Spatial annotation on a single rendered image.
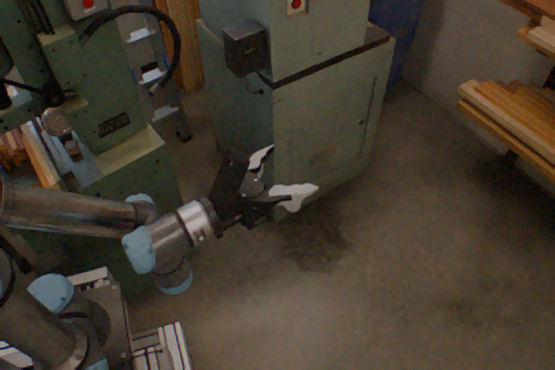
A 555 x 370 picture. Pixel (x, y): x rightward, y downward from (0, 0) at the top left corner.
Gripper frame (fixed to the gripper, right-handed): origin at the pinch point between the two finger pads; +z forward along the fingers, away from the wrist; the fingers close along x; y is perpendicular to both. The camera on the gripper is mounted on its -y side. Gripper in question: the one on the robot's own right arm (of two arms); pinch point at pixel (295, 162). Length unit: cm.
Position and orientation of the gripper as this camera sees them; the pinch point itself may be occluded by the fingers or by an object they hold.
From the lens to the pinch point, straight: 80.7
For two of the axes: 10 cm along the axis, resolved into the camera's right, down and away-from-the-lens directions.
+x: 5.5, 5.3, -6.4
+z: 8.3, -4.2, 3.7
